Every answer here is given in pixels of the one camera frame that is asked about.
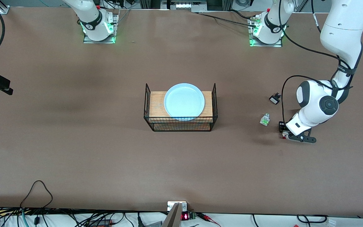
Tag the light wooden shelf block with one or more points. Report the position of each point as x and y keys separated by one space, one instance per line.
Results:
x=156 y=107

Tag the red digit display module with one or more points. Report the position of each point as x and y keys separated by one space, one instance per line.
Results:
x=185 y=216

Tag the red clip lead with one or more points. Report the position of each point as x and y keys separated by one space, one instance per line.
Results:
x=205 y=216

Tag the aluminium right arm base plate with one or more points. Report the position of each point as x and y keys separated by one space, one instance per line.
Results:
x=99 y=41

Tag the black white square push button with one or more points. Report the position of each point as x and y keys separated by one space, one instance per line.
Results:
x=274 y=101

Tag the light blue round plate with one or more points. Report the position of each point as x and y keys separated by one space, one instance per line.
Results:
x=184 y=101

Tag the small white box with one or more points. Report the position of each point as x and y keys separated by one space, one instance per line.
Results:
x=170 y=206

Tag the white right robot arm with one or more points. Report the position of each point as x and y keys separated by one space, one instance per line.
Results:
x=90 y=19

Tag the white lit device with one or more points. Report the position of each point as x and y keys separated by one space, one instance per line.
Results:
x=187 y=5

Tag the grey metal bar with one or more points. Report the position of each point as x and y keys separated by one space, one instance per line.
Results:
x=172 y=220

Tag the red push button switch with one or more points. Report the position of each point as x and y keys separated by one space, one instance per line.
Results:
x=285 y=136

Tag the green push button switch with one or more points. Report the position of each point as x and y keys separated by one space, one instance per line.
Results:
x=265 y=120

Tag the aluminium left arm base plate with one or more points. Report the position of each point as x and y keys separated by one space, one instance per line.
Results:
x=266 y=45

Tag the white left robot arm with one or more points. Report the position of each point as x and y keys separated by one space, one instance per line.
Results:
x=342 y=25

